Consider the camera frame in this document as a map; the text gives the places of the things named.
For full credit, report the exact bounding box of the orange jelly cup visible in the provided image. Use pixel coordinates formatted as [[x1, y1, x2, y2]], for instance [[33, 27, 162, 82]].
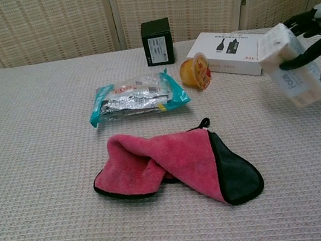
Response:
[[177, 51, 215, 94]]

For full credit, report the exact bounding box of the white tissue pack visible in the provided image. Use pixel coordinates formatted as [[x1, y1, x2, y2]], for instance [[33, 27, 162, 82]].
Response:
[[253, 17, 321, 115]]

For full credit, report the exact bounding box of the pink and grey towel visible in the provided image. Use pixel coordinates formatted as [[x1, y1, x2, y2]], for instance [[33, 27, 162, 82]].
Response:
[[85, 110, 267, 228]]

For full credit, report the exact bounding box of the flat white product box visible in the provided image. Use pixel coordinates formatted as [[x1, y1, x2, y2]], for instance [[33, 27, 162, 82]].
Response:
[[182, 21, 274, 88]]

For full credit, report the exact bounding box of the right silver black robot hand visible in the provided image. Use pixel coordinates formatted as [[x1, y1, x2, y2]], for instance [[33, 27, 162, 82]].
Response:
[[271, 8, 321, 72]]

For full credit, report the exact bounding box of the teal foil snack bag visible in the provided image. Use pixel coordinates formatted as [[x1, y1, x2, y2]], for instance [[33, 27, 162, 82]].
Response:
[[83, 65, 194, 130]]

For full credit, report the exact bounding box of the small black cardboard box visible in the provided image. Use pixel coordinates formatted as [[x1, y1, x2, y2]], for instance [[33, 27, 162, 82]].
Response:
[[138, 16, 176, 68]]

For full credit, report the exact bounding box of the woven beige tablecloth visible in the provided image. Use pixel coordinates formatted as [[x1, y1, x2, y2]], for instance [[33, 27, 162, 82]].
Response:
[[0, 17, 321, 241]]

